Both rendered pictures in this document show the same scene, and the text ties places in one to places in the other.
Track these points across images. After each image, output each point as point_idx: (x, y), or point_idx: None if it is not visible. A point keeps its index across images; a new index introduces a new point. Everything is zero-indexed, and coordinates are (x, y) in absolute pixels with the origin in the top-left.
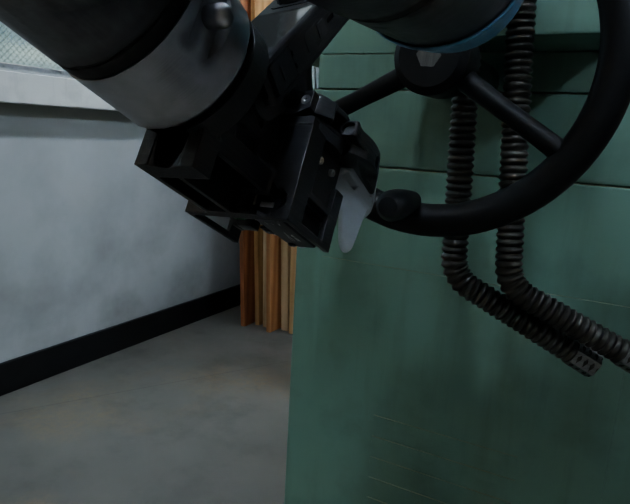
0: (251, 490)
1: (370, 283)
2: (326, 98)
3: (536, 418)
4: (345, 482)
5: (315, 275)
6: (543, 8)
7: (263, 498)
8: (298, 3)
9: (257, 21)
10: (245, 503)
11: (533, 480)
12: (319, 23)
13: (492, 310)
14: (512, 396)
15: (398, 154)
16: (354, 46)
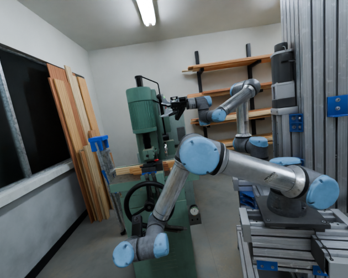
0: (119, 272)
1: None
2: (145, 233)
3: (174, 237)
4: (146, 262)
5: (130, 229)
6: (159, 188)
7: (123, 272)
8: (137, 222)
9: (133, 226)
10: (119, 276)
11: (177, 246)
12: (141, 224)
13: (165, 230)
14: (170, 235)
15: (141, 204)
16: (127, 189)
